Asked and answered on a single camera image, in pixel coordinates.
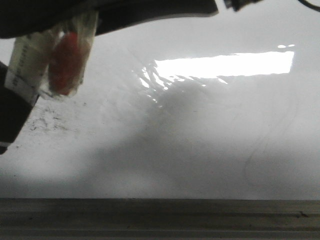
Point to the red round magnet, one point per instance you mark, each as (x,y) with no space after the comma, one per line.
(65,64)

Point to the clear adhesive tape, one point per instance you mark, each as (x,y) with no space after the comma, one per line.
(85,25)

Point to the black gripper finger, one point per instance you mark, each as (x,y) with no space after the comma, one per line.
(22,17)
(17,100)

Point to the white black whiteboard marker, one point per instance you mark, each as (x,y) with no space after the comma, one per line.
(27,65)

